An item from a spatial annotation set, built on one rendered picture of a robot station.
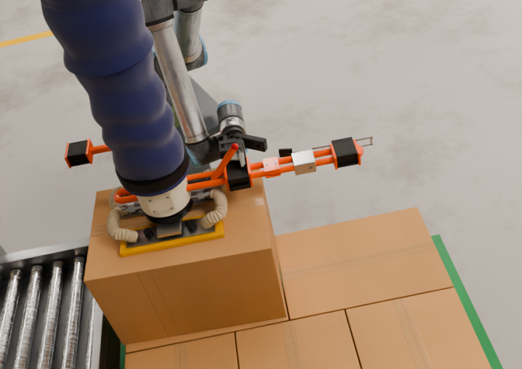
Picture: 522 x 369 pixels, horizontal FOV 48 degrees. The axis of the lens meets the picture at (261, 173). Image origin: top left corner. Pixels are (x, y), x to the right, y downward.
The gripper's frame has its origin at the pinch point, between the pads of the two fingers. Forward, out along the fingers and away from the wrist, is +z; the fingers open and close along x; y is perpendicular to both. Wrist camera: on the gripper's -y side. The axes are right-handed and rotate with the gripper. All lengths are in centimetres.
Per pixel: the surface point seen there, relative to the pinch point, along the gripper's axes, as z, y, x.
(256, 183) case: -7.0, -2.4, -12.7
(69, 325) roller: 6, 78, -52
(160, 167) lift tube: 9.9, 23.3, 17.7
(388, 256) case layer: 4, -45, -53
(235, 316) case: 21, 14, -47
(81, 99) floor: -227, 114, -104
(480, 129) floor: -112, -135, -107
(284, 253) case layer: -7, -7, -53
